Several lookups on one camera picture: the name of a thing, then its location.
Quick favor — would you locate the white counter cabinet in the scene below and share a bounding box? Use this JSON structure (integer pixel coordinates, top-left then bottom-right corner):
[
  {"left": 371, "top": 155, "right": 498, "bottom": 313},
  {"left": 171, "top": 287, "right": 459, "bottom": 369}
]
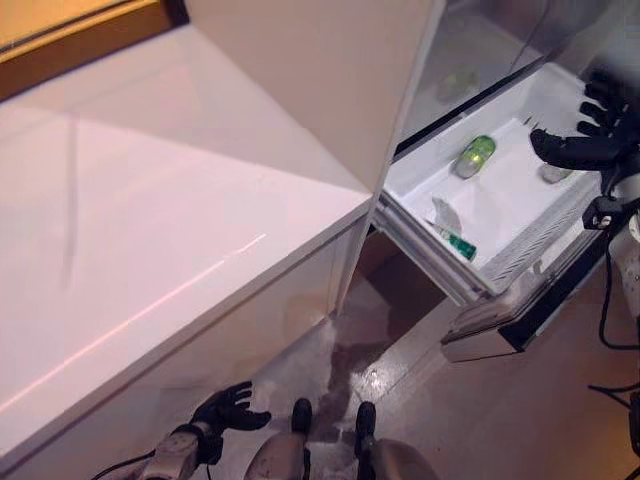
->
[{"left": 0, "top": 24, "right": 376, "bottom": 480}]

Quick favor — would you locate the stainless steel fridge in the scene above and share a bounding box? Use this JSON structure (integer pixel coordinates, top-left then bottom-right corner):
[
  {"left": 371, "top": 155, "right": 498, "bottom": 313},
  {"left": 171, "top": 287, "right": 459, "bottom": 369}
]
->
[{"left": 399, "top": 0, "right": 601, "bottom": 147}]

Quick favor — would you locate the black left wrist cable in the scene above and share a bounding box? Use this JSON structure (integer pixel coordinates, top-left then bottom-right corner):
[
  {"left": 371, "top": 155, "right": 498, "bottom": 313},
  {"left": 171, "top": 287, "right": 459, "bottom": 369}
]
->
[{"left": 92, "top": 448, "right": 162, "bottom": 480}]

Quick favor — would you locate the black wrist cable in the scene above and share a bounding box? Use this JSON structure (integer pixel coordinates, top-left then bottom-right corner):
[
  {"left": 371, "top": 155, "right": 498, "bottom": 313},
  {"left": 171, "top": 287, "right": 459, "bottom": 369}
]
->
[
  {"left": 92, "top": 448, "right": 162, "bottom": 480},
  {"left": 598, "top": 224, "right": 640, "bottom": 351}
]

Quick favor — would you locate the white tall cabinet panel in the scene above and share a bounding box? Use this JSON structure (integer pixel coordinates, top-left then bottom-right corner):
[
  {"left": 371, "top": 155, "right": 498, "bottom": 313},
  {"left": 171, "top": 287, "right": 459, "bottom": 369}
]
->
[{"left": 184, "top": 0, "right": 447, "bottom": 321}]

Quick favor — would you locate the black left robot foot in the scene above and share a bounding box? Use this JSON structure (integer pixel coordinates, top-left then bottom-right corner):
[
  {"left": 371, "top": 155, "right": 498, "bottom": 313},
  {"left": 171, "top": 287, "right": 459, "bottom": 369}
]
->
[{"left": 291, "top": 398, "right": 313, "bottom": 434}]

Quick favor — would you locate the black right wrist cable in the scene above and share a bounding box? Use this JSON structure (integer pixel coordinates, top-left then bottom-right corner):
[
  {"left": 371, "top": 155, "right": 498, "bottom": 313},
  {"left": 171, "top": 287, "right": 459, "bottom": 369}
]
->
[{"left": 598, "top": 224, "right": 640, "bottom": 351}]

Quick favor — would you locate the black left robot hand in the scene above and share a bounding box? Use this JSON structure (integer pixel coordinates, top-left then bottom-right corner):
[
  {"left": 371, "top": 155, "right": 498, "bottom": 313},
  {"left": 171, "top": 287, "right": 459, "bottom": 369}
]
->
[{"left": 192, "top": 380, "right": 273, "bottom": 442}]

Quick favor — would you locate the black right robot foot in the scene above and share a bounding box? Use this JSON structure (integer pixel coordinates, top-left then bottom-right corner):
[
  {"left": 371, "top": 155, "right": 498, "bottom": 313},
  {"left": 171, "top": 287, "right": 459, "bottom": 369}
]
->
[{"left": 355, "top": 401, "right": 378, "bottom": 442}]

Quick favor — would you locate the dark framed window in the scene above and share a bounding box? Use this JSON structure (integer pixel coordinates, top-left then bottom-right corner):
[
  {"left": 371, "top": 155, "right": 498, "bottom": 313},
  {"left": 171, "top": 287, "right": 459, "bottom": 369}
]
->
[{"left": 0, "top": 0, "right": 189, "bottom": 102}]

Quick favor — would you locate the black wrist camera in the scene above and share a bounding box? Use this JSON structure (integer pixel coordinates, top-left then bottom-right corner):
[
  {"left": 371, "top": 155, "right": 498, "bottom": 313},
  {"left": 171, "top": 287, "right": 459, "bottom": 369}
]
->
[
  {"left": 582, "top": 196, "right": 619, "bottom": 230},
  {"left": 197, "top": 429, "right": 222, "bottom": 464}
]

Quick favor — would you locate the green drink can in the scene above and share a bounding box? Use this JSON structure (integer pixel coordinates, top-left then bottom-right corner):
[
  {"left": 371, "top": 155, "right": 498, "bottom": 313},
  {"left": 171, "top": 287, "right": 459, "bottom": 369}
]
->
[
  {"left": 429, "top": 196, "right": 477, "bottom": 262},
  {"left": 538, "top": 164, "right": 574, "bottom": 186},
  {"left": 453, "top": 134, "right": 498, "bottom": 179}
]

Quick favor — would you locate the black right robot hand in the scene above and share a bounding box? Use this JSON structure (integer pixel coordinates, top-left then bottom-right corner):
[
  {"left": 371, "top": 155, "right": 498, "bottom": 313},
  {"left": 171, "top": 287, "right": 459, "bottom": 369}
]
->
[{"left": 529, "top": 69, "right": 640, "bottom": 173}]

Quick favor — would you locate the grey tall side panel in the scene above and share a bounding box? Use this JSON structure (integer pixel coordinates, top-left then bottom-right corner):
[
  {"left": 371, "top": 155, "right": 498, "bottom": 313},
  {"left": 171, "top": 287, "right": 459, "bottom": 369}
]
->
[{"left": 559, "top": 0, "right": 640, "bottom": 76}]

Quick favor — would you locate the white fridge drawer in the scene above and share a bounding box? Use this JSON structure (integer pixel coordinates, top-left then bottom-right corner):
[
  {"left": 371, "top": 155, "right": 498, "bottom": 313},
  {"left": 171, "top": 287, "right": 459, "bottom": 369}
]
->
[{"left": 377, "top": 59, "right": 617, "bottom": 364}]

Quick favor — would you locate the black robot foot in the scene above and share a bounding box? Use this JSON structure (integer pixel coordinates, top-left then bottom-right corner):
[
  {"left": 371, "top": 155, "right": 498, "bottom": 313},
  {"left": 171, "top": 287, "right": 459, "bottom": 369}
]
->
[
  {"left": 291, "top": 398, "right": 313, "bottom": 434},
  {"left": 355, "top": 401, "right": 378, "bottom": 442}
]

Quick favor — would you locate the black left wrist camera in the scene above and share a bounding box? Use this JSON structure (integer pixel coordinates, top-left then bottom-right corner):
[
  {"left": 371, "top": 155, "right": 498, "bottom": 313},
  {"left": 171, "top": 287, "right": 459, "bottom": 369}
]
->
[{"left": 197, "top": 429, "right": 222, "bottom": 464}]

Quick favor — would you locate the black zip tie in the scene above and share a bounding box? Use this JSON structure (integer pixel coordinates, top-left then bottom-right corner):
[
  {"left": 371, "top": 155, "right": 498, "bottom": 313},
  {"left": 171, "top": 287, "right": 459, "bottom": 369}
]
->
[{"left": 588, "top": 382, "right": 632, "bottom": 399}]

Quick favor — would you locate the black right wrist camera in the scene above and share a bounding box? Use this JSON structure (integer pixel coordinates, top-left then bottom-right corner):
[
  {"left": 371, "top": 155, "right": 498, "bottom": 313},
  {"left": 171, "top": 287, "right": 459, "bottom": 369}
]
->
[{"left": 582, "top": 196, "right": 619, "bottom": 230}]

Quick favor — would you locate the grey left robot leg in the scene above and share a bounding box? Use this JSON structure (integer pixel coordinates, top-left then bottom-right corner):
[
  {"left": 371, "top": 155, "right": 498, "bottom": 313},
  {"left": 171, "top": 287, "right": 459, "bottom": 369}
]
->
[{"left": 246, "top": 432, "right": 312, "bottom": 480}]

